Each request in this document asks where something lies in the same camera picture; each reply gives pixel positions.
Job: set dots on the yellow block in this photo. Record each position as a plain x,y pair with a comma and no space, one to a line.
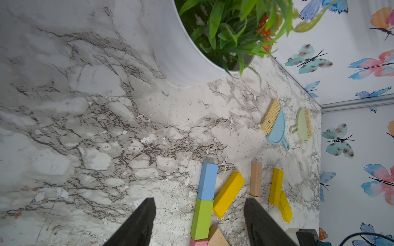
276,187
227,194
285,208

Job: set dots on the white pot with plant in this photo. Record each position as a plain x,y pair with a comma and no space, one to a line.
197,42

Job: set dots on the wooden block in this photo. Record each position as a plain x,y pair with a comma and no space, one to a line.
256,179
216,238
257,198

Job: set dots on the blue block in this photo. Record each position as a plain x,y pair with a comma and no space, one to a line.
207,181

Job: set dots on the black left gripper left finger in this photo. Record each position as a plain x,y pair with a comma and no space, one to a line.
137,228

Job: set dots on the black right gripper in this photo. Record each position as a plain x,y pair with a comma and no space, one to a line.
303,237

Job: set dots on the green block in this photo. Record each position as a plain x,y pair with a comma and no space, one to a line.
201,219

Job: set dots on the pink block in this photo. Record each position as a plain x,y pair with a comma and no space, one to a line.
200,242

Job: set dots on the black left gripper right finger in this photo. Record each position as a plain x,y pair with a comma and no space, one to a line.
262,228

